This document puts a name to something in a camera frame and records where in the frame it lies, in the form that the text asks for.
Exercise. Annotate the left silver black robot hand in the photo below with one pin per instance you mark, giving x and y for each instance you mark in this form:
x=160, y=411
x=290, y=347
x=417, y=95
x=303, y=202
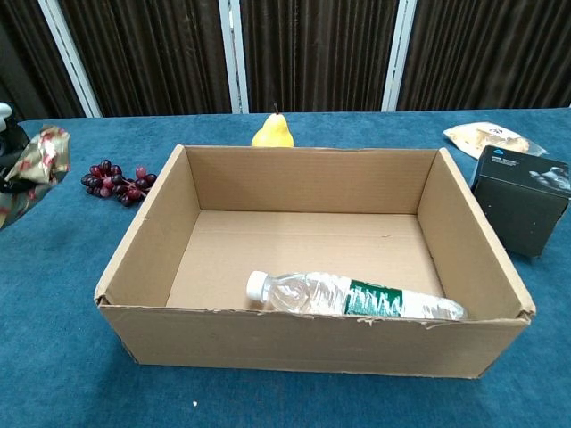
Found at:
x=8, y=142

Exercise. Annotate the gold snack packet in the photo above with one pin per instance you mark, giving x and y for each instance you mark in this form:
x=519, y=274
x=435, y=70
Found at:
x=42, y=162

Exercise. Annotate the bunch of purple grapes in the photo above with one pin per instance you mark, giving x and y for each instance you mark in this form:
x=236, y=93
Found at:
x=111, y=183

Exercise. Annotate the clear plastic water bottle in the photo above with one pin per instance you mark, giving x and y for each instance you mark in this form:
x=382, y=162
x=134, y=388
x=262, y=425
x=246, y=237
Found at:
x=312, y=294

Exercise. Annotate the open brown cardboard box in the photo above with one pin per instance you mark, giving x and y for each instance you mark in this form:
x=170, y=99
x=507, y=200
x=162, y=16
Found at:
x=308, y=343

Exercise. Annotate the clear bag of pastry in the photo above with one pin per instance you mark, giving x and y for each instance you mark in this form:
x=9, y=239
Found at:
x=473, y=136

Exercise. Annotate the black product box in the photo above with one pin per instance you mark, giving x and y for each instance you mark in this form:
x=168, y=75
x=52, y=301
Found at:
x=519, y=214

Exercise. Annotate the blue velvet table cover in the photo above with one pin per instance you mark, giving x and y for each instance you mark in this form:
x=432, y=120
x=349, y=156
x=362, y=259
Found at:
x=67, y=392

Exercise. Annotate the yellow pear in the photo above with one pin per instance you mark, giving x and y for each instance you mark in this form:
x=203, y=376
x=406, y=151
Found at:
x=273, y=133

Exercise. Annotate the dark brown pleated curtain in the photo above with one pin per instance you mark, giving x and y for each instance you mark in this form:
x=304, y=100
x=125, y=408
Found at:
x=312, y=53

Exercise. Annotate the white partition frame post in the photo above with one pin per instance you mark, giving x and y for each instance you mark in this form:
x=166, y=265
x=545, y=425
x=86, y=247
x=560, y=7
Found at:
x=71, y=58
x=399, y=58
x=234, y=58

